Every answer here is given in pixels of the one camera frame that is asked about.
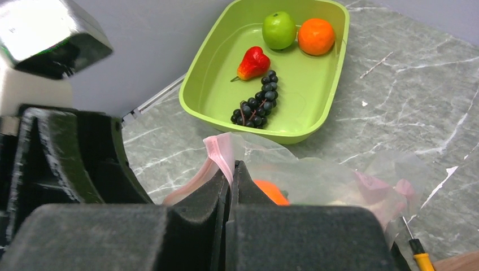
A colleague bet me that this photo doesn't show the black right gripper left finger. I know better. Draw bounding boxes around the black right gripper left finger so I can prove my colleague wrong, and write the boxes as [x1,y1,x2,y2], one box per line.
[1,172,229,270]

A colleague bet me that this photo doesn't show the black toy grapes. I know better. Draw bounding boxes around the black toy grapes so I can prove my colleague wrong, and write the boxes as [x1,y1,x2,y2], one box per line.
[230,70,279,129]

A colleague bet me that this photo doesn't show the aluminium frame rail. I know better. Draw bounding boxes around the aluminium frame rail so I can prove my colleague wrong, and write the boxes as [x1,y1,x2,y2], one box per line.
[122,74,186,126]

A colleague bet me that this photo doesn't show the orange green toy mango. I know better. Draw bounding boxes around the orange green toy mango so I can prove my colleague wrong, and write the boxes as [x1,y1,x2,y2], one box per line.
[253,180,290,206]

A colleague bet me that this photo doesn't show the lime green plastic basket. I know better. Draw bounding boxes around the lime green plastic basket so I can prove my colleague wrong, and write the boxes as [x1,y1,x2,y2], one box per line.
[179,1,350,144]

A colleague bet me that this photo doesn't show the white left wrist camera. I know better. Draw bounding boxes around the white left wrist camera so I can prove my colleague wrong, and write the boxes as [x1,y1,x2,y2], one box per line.
[1,0,113,116]

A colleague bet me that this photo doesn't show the red toy pepper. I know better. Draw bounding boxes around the red toy pepper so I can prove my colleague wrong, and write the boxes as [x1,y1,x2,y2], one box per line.
[230,46,271,82]

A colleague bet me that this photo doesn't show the clear pink zip top bag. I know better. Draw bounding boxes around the clear pink zip top bag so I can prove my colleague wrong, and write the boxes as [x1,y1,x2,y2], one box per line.
[163,132,429,244]

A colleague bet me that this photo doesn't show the orange black screwdriver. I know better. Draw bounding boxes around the orange black screwdriver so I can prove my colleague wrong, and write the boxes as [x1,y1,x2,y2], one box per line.
[401,216,435,271]

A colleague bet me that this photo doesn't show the orange toy fruit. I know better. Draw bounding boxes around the orange toy fruit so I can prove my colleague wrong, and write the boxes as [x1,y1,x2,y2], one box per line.
[297,18,336,56]

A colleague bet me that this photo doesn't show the brown wooden board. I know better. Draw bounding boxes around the brown wooden board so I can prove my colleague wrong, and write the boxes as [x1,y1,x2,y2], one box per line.
[433,251,479,271]

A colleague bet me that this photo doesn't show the green toy apple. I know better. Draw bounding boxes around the green toy apple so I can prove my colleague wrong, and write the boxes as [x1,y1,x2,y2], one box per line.
[262,11,297,50]

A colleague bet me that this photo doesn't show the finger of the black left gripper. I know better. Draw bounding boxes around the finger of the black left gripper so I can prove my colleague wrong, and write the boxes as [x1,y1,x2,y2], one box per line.
[1,106,151,247]

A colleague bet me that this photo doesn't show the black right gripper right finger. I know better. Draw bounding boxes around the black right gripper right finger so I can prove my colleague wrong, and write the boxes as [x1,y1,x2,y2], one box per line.
[225,161,395,270]

